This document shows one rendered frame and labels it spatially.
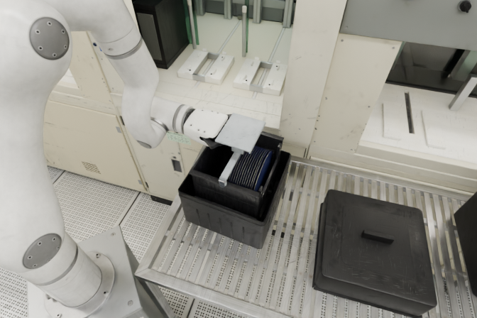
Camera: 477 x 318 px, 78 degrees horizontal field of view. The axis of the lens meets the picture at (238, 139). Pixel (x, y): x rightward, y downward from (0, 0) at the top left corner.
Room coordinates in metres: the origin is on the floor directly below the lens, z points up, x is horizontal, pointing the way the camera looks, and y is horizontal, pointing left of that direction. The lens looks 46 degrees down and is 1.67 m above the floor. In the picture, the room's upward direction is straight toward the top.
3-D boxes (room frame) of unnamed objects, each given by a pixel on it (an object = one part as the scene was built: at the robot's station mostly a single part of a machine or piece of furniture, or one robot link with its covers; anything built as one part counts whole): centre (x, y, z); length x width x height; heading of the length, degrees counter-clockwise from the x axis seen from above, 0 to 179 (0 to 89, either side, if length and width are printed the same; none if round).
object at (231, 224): (0.57, 0.00, 0.85); 0.28 x 0.28 x 0.17; 67
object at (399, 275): (0.38, -0.39, 0.83); 0.29 x 0.29 x 0.13; 74
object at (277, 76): (1.15, -0.11, 0.89); 0.22 x 0.21 x 0.04; 163
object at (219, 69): (1.23, 0.15, 0.89); 0.22 x 0.21 x 0.04; 163
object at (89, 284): (0.29, 0.45, 0.85); 0.19 x 0.19 x 0.18
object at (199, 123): (0.61, 0.10, 1.09); 0.11 x 0.10 x 0.07; 67
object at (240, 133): (0.57, 0.00, 0.96); 0.24 x 0.20 x 0.32; 157
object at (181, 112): (0.63, 0.15, 1.09); 0.09 x 0.03 x 0.08; 157
